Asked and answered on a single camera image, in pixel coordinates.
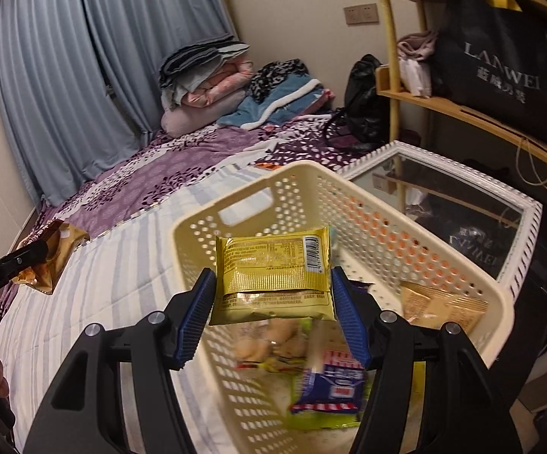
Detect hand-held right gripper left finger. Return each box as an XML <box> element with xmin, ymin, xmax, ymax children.
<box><xmin>24</xmin><ymin>267</ymin><xmax>218</xmax><ymax>454</ymax></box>

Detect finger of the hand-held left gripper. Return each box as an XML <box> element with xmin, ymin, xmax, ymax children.
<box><xmin>4</xmin><ymin>241</ymin><xmax>51</xmax><ymax>275</ymax></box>

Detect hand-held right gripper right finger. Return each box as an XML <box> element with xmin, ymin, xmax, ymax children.
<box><xmin>331</xmin><ymin>266</ymin><xmax>524</xmax><ymax>454</ymax></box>

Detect brown beige pancake snack bag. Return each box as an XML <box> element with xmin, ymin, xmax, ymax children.
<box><xmin>11</xmin><ymin>220</ymin><xmax>90</xmax><ymax>296</ymax></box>

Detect clear cookie bag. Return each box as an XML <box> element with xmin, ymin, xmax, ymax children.
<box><xmin>233</xmin><ymin>319</ymin><xmax>324</xmax><ymax>374</ymax></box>

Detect blue cracker packet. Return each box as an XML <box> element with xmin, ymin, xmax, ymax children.
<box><xmin>288</xmin><ymin>350</ymin><xmax>369</xmax><ymax>415</ymax></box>

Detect green snack packet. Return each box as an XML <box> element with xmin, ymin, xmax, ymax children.
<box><xmin>238</xmin><ymin>317</ymin><xmax>373</xmax><ymax>432</ymax></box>

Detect yellow snack packet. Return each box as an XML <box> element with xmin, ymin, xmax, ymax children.
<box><xmin>208</xmin><ymin>226</ymin><xmax>338</xmax><ymax>326</ymax></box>

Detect cream plastic basket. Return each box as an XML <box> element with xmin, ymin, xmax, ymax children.
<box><xmin>170</xmin><ymin>160</ymin><xmax>515</xmax><ymax>454</ymax></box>

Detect beige snack packet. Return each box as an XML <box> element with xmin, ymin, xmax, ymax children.
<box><xmin>398</xmin><ymin>280</ymin><xmax>490</xmax><ymax>336</ymax></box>

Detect white framed glass table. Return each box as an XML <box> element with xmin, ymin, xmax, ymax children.
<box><xmin>337</xmin><ymin>141</ymin><xmax>543</xmax><ymax>294</ymax></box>

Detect purple floral blanket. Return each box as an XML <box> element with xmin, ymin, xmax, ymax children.
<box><xmin>0</xmin><ymin>120</ymin><xmax>390</xmax><ymax>327</ymax></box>

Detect blue curtain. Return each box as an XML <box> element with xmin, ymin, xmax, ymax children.
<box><xmin>0</xmin><ymin>0</ymin><xmax>236</xmax><ymax>206</ymax></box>

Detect blue fleece garment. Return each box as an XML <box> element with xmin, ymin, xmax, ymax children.
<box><xmin>217</xmin><ymin>73</ymin><xmax>335</xmax><ymax>128</ymax></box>

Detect pink floral folded quilt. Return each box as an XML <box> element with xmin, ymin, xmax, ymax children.
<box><xmin>181</xmin><ymin>54</ymin><xmax>255</xmax><ymax>107</ymax></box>

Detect white packets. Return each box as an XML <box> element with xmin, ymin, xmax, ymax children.
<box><xmin>398</xmin><ymin>57</ymin><xmax>432</xmax><ymax>98</ymax></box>

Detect leopard print scarf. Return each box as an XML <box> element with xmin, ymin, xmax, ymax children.
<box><xmin>247</xmin><ymin>59</ymin><xmax>309</xmax><ymax>100</ymax></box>

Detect grey folded blanket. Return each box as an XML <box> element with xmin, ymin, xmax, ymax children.
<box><xmin>160</xmin><ymin>33</ymin><xmax>250</xmax><ymax>88</ymax></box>

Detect bamboo shelf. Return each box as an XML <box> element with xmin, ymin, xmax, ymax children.
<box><xmin>356</xmin><ymin>0</ymin><xmax>547</xmax><ymax>194</ymax></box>

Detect pink folded cloth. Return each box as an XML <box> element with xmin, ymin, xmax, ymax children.
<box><xmin>396</xmin><ymin>31</ymin><xmax>439</xmax><ymax>62</ymax></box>

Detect black tote bag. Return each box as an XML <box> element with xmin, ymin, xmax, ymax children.
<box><xmin>431</xmin><ymin>0</ymin><xmax>547</xmax><ymax>145</ymax></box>

